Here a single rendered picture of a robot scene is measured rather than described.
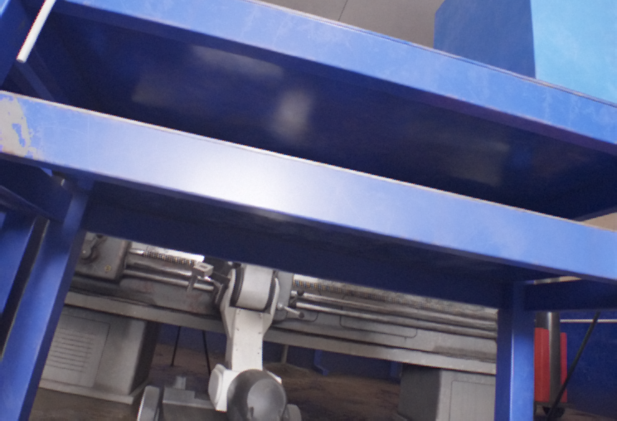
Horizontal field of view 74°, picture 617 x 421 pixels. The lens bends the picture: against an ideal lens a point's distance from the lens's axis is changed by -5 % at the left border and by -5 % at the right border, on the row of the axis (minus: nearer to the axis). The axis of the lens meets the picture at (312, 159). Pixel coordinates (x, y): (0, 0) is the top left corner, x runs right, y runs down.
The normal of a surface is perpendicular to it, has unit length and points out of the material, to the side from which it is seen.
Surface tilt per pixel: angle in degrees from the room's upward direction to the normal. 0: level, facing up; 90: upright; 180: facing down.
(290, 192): 90
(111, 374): 90
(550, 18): 90
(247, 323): 57
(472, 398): 90
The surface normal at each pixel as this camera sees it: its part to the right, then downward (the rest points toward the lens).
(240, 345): 0.38, -0.74
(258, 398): 0.25, -0.58
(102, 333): 0.21, -0.33
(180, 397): 0.36, -0.86
